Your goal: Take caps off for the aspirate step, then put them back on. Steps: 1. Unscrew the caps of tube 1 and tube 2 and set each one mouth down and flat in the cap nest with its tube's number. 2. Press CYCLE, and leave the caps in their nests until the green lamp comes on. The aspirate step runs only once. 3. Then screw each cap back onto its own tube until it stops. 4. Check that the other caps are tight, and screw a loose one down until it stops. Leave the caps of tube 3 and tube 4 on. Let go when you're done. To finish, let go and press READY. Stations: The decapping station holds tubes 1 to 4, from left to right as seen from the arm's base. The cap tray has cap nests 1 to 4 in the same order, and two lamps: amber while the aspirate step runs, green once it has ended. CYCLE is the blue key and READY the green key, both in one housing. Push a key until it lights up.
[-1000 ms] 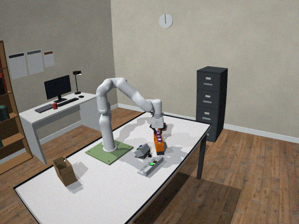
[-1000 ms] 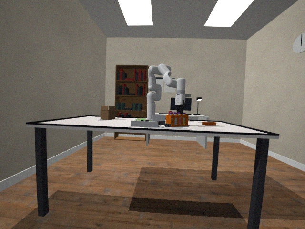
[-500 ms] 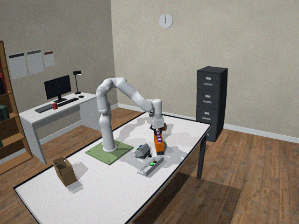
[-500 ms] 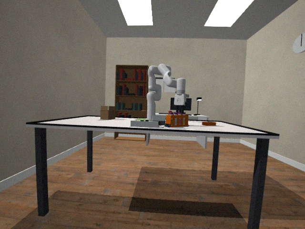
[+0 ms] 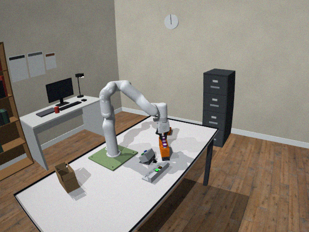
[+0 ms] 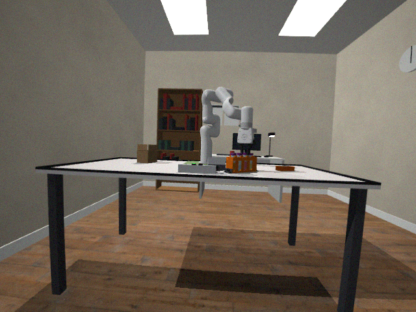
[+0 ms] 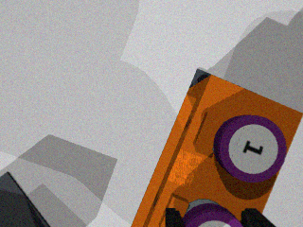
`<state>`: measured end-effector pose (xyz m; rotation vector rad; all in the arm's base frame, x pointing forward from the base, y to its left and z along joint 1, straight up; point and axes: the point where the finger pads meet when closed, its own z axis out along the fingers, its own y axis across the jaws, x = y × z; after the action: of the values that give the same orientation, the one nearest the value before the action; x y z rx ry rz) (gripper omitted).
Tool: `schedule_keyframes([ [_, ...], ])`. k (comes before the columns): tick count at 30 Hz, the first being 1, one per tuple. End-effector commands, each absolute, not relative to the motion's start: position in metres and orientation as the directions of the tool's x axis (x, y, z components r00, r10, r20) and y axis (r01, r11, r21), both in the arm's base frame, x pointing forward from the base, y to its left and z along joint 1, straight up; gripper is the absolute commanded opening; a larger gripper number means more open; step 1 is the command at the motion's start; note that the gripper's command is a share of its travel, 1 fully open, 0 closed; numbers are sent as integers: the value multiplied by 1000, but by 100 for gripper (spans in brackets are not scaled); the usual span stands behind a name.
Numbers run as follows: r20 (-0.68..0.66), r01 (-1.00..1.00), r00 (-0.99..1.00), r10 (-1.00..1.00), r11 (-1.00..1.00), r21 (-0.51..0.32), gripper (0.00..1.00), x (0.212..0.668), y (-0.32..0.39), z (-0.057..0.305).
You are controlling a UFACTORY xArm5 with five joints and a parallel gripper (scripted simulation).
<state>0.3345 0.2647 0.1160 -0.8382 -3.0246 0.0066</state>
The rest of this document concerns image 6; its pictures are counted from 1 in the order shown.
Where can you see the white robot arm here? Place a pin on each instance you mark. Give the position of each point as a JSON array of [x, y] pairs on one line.
[[224, 96]]

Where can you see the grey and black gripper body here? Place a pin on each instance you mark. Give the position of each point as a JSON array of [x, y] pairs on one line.
[[245, 135]]

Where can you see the small brown cardboard box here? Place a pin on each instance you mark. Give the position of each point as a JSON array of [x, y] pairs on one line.
[[145, 156]]

